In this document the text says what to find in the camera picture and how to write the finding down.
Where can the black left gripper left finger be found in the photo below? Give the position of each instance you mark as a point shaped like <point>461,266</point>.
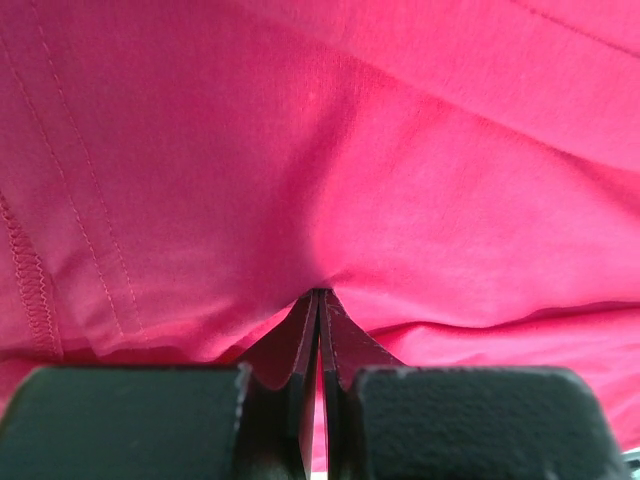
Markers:
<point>276,430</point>

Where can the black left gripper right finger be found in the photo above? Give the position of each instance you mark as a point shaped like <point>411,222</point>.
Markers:
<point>345,349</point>

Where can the pink t shirt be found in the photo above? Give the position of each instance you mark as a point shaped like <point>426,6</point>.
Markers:
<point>463,174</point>

